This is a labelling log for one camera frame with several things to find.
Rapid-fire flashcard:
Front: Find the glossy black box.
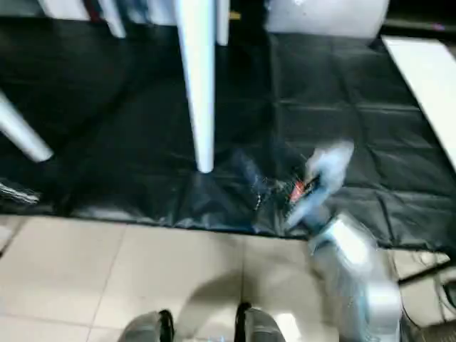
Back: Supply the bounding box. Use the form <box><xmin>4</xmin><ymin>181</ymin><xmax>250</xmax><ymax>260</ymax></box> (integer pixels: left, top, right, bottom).
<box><xmin>227</xmin><ymin>0</ymin><xmax>270</xmax><ymax>35</ymax></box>

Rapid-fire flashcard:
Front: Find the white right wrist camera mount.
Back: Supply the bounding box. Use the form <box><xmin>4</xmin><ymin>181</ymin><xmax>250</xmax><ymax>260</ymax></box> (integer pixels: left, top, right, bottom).
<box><xmin>284</xmin><ymin>140</ymin><xmax>356</xmax><ymax>229</ymax></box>

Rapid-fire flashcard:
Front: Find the black tripod leg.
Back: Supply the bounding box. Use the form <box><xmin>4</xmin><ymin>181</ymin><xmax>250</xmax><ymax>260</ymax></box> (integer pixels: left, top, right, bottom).
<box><xmin>396</xmin><ymin>261</ymin><xmax>452</xmax><ymax>286</ymax></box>

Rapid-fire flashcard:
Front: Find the black table mat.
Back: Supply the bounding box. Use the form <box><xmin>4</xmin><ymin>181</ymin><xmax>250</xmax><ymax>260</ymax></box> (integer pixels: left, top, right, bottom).
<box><xmin>0</xmin><ymin>16</ymin><xmax>456</xmax><ymax>253</ymax></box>

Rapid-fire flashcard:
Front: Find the dark right robot foot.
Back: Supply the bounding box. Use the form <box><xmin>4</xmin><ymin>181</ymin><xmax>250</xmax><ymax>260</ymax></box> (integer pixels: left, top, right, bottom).
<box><xmin>234</xmin><ymin>301</ymin><xmax>283</xmax><ymax>342</ymax></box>

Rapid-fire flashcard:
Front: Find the white flat board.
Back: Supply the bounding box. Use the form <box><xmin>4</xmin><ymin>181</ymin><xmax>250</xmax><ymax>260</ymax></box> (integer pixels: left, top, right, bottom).
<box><xmin>381</xmin><ymin>35</ymin><xmax>456</xmax><ymax>174</ymax></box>

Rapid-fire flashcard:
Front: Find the white panel with round mount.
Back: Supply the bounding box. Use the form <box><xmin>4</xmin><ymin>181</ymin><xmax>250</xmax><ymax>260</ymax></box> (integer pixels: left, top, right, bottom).
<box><xmin>266</xmin><ymin>0</ymin><xmax>392</xmax><ymax>39</ymax></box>

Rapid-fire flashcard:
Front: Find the black monitor with red logo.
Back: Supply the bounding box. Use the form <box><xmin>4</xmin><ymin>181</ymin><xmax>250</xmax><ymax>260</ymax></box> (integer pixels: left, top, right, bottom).
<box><xmin>380</xmin><ymin>0</ymin><xmax>456</xmax><ymax>36</ymax></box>

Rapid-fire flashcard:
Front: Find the dark left robot foot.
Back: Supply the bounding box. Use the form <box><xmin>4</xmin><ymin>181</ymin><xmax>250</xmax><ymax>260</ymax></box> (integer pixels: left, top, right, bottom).
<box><xmin>125</xmin><ymin>309</ymin><xmax>176</xmax><ymax>342</ymax></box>

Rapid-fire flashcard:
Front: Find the dark robot foot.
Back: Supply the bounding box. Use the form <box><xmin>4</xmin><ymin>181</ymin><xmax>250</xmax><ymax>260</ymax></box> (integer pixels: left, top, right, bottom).
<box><xmin>234</xmin><ymin>301</ymin><xmax>283</xmax><ymax>342</ymax></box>
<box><xmin>125</xmin><ymin>309</ymin><xmax>176</xmax><ymax>342</ymax></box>

